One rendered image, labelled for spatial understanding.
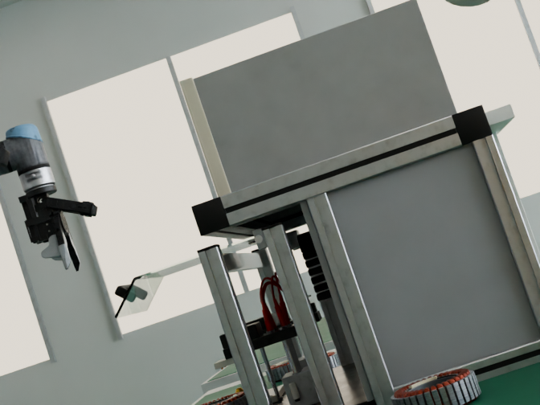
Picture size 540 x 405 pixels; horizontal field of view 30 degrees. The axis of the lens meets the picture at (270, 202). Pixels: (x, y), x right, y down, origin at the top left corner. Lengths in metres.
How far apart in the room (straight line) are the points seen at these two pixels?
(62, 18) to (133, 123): 0.86
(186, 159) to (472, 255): 5.15
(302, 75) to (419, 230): 0.32
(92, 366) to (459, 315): 5.34
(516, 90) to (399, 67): 4.95
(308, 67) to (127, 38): 5.18
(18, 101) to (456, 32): 2.88
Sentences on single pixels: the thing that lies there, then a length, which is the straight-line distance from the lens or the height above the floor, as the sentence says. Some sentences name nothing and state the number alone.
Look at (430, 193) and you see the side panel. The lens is 1.46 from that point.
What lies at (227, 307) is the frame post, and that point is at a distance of 1.48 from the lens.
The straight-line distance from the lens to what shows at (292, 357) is 1.65.
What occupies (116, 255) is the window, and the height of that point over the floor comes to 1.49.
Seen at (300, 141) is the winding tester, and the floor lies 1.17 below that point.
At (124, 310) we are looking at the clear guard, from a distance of 1.89.
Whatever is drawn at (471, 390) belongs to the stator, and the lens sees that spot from 1.30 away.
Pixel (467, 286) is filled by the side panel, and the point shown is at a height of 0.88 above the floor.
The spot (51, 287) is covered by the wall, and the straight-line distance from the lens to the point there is 6.73.
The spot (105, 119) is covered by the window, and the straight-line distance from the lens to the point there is 6.67.
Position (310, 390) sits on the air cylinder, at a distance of 1.64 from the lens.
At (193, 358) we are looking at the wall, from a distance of 6.53.
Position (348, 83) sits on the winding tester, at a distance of 1.57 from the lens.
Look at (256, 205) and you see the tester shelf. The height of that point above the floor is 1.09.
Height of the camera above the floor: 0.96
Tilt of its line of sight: 5 degrees up
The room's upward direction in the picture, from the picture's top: 19 degrees counter-clockwise
